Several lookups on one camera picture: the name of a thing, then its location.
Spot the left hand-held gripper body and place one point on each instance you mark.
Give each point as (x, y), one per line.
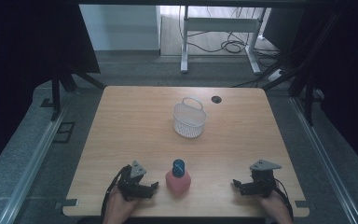
(130, 183)

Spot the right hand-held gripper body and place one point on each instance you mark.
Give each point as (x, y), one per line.
(262, 182)

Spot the person's left hand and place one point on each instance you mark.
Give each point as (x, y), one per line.
(118, 207)

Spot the person's right hand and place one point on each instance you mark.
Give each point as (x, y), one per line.
(275, 207)

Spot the pink bottle with blue cap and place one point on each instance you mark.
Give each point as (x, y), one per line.
(177, 182)

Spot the black round table grommet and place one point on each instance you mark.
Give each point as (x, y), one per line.
(216, 99)

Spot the black metal stand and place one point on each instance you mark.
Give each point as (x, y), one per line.
(56, 93)
(307, 93)

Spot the white power strip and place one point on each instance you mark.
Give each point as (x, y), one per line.
(276, 75)

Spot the dark curtain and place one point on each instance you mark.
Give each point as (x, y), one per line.
(28, 62)
(351, 77)

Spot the aluminium floor rail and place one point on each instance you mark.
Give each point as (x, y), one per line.
(326, 161)
(32, 168)

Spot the black square floor frame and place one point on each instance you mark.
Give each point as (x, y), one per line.
(64, 132)

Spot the white metal desk frame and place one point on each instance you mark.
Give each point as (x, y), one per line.
(217, 24)

